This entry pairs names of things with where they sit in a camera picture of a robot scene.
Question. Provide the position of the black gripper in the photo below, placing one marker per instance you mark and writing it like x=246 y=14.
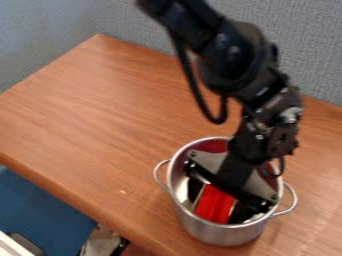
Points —
x=235 y=172

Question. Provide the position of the red block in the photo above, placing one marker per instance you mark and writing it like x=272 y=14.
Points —
x=215 y=205

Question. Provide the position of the metal pot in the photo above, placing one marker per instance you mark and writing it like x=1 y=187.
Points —
x=226 y=235

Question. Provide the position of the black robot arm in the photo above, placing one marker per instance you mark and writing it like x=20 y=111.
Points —
x=230 y=63

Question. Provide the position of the white object at corner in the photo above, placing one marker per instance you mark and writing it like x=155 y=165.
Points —
x=16 y=245

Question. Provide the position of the grey table leg bracket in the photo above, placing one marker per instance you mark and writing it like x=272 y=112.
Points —
x=104 y=243

